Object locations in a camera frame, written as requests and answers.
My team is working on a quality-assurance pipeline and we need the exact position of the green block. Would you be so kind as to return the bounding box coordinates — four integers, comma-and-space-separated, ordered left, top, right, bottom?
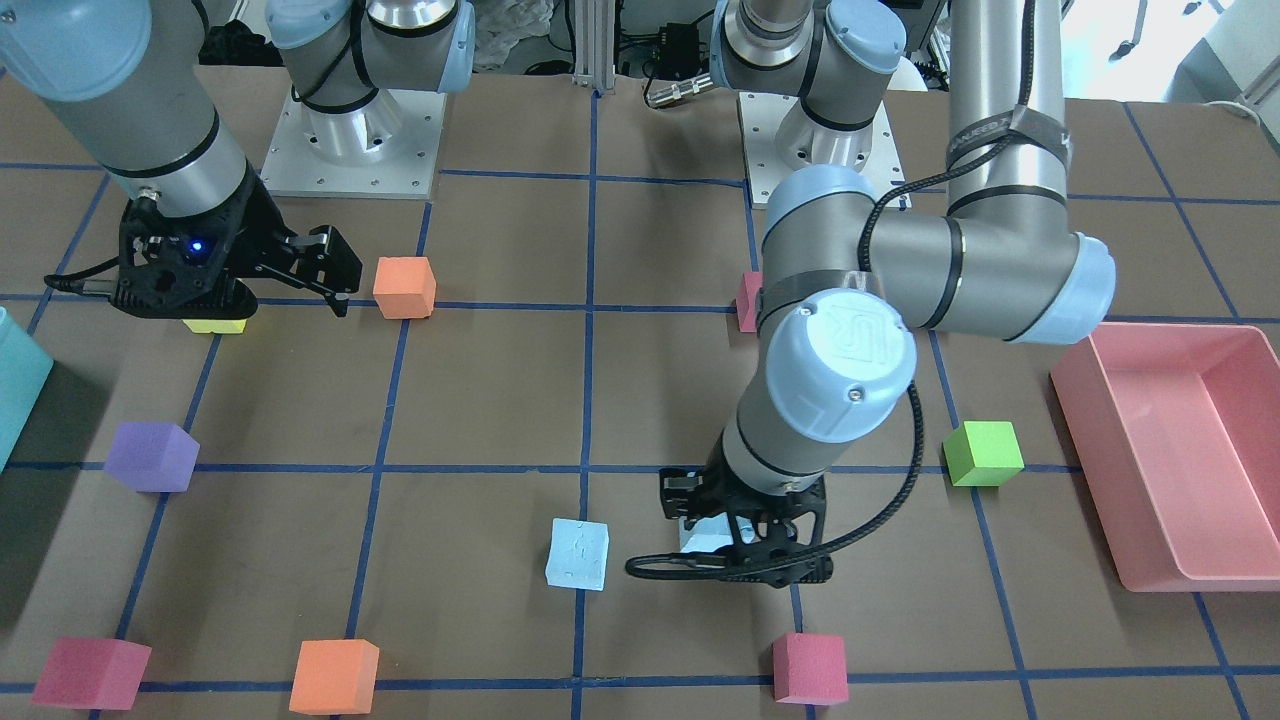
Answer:
942, 420, 1025, 487

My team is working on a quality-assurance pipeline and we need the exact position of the pink block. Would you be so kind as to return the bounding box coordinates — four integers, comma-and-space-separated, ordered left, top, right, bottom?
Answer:
735, 272, 763, 334
31, 637, 152, 711
771, 632, 850, 707

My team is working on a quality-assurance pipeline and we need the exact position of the orange block front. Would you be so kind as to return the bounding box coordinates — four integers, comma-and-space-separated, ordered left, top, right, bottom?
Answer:
289, 639, 380, 716

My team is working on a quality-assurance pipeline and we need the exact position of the pink block back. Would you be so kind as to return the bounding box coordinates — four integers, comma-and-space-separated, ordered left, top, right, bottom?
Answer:
735, 272, 763, 334

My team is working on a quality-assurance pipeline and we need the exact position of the orange block back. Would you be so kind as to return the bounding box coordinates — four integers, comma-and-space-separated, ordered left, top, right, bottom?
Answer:
372, 256, 436, 320

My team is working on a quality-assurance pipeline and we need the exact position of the purple block near teal tray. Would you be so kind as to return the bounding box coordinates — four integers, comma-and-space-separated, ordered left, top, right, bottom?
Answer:
104, 421, 200, 493

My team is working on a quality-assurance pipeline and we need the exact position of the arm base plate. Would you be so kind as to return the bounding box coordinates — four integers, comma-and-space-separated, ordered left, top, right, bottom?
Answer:
260, 90, 448, 201
739, 92, 905, 209

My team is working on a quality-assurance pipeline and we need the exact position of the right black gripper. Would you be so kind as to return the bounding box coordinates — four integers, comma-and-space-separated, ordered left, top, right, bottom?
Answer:
111, 179, 364, 319

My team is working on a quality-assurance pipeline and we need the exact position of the light blue block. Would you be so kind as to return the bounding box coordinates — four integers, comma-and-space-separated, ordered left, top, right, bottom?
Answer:
677, 514, 733, 553
545, 518, 611, 592

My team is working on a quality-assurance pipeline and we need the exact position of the aluminium frame post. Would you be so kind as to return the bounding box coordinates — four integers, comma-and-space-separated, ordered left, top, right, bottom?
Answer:
564, 0, 617, 97

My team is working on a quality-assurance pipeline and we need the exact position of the yellow block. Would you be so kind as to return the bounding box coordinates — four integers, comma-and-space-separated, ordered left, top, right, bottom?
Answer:
182, 319, 247, 334

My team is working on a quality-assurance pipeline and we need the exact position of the pink plastic tray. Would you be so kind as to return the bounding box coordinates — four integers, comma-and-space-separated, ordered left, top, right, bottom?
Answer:
1051, 323, 1279, 592

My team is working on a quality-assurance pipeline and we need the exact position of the teal plastic tray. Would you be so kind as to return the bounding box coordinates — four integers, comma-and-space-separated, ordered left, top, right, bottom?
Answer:
1, 307, 52, 470

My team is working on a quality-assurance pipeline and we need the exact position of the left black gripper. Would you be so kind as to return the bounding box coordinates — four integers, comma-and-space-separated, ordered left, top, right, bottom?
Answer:
659, 465, 835, 588

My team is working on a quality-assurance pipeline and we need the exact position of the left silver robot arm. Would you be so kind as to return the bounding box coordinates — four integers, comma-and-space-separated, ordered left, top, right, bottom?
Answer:
625, 1, 1116, 588

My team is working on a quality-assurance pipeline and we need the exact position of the orange block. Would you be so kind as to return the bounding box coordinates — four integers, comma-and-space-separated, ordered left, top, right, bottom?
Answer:
372, 256, 436, 320
289, 639, 380, 716

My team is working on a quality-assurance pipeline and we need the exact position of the pink block front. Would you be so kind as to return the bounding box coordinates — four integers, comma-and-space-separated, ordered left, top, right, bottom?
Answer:
31, 637, 152, 711
771, 632, 850, 707

